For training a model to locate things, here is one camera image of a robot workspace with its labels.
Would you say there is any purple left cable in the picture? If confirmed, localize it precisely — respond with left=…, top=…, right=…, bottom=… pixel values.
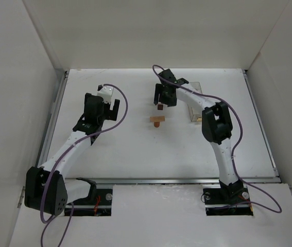
left=39, top=83, right=129, bottom=246

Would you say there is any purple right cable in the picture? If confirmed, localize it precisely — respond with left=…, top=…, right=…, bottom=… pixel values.
left=152, top=64, right=283, bottom=214

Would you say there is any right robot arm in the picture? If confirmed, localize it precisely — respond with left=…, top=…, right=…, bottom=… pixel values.
left=153, top=67, right=244, bottom=204

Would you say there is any aluminium table edge rail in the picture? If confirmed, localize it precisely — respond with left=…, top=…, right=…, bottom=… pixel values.
left=242, top=69, right=282, bottom=184

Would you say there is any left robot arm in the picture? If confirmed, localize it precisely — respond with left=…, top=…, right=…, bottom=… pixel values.
left=24, top=93, right=120, bottom=216

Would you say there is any front aluminium rail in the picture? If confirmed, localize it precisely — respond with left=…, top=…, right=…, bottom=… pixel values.
left=36, top=176, right=282, bottom=186

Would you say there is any clear plastic box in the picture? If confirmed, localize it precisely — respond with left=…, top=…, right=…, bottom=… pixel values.
left=186, top=82, right=202, bottom=122

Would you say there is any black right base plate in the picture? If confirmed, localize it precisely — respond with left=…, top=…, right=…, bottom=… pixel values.
left=202, top=187, right=253, bottom=216

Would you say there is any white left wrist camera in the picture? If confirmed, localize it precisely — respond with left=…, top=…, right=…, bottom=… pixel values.
left=97, top=85, right=113, bottom=104

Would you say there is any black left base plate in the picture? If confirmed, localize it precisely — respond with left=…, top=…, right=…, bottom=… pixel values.
left=72, top=187, right=113, bottom=217

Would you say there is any light engraved wood block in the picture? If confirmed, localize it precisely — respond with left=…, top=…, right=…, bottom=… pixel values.
left=149, top=116, right=165, bottom=122

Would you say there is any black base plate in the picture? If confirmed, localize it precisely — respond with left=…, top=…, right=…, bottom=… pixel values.
left=202, top=187, right=253, bottom=216
left=72, top=187, right=113, bottom=217

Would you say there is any purple cable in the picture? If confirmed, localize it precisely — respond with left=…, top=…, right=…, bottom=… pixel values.
left=152, top=64, right=283, bottom=214
left=39, top=83, right=129, bottom=246

